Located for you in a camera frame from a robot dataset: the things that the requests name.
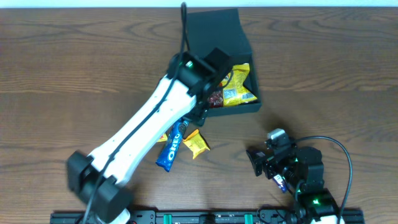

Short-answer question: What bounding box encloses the blue Oreo cookie pack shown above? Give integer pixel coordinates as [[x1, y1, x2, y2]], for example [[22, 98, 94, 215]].
[[155, 118, 189, 172]]

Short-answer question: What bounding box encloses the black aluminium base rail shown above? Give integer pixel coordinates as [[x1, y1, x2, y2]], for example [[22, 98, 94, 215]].
[[49, 209, 365, 224]]

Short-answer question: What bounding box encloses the red Hacks candy bag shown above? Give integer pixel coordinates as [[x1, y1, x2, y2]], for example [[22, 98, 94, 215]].
[[207, 90, 223, 108]]

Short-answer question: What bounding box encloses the small yellow cracker packet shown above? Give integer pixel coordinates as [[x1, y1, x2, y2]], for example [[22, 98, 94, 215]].
[[183, 129, 210, 159]]

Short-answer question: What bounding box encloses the dark blue chocolate bar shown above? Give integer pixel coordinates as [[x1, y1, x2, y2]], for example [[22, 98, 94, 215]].
[[272, 174, 288, 193]]

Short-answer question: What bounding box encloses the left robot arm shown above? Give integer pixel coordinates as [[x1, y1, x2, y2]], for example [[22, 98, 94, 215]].
[[66, 48, 232, 223]]

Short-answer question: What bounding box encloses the yellow orange snack packet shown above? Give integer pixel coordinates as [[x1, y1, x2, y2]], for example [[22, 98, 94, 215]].
[[157, 133, 168, 142]]

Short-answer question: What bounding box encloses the yellow Hacks candy bag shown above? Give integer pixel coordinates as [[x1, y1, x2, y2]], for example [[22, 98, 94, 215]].
[[219, 63, 258, 107]]

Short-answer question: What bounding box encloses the dark green open box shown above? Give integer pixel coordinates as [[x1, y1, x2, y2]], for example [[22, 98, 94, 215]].
[[187, 9, 262, 117]]

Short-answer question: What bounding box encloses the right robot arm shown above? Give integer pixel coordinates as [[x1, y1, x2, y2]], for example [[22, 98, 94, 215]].
[[246, 133, 353, 223]]

